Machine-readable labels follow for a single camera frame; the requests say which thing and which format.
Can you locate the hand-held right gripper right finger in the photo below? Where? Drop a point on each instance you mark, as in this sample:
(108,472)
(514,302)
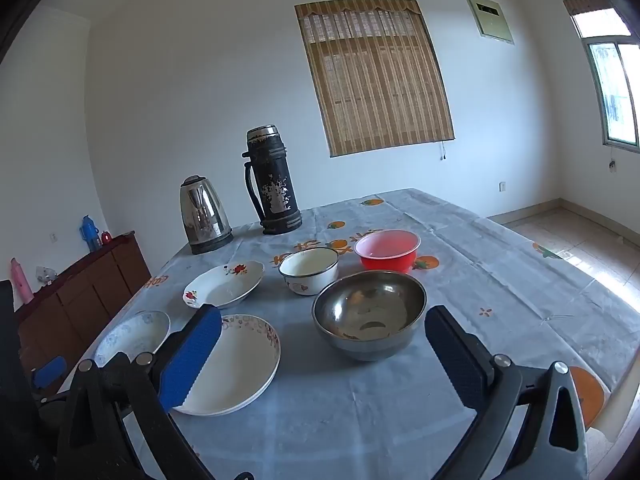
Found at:
(457,360)

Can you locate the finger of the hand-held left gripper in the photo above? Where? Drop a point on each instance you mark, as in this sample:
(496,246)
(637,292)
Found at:
(47,372)

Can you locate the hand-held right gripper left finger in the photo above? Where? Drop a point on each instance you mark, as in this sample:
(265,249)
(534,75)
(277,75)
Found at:
(192,355)

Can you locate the white plate with floral rim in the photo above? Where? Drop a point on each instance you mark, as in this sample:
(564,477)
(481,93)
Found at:
(240,365)

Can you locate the white plate with blue pattern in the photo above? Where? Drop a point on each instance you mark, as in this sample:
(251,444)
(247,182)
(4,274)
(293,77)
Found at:
(132,335)

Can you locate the white plate with red flowers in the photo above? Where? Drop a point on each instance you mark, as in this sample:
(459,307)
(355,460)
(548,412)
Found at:
(225,285)

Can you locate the stainless steel bowl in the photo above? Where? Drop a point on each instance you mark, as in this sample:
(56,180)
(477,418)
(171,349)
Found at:
(370,310)

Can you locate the red plastic bowl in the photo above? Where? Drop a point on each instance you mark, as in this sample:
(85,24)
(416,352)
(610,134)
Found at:
(387,255)

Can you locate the white enamel bowl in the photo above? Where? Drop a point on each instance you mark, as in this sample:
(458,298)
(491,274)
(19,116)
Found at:
(307,272)

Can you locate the brown wooden sideboard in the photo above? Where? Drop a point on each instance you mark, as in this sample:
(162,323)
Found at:
(85,290)

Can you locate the pink thermos bottle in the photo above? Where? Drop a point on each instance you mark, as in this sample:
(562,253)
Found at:
(22,282)

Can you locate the crumpled clear plastic bag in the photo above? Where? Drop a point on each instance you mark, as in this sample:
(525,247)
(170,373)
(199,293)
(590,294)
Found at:
(45,274)

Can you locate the pale blue orange-print tablecloth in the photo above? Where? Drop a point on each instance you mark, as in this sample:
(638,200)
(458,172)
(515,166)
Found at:
(500,270)

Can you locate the stainless steel electric kettle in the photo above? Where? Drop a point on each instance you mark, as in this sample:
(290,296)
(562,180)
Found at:
(205,215)

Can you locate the small red pot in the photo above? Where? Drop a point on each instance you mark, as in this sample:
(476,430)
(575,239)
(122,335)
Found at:
(106,238)

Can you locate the blue thermos jug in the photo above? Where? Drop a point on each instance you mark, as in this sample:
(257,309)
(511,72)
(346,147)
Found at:
(90,232)

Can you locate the worn black thermos flask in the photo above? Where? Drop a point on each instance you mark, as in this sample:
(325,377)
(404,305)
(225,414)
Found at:
(274,185)

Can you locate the bamboo roller blind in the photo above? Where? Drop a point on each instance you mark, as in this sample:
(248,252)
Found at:
(375,75)
(585,4)

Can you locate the green framed window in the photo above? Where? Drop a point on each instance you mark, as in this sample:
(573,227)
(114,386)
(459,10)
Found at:
(615,90)

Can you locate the pale green wall panel box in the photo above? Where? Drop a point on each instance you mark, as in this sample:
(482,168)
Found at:
(490,17)

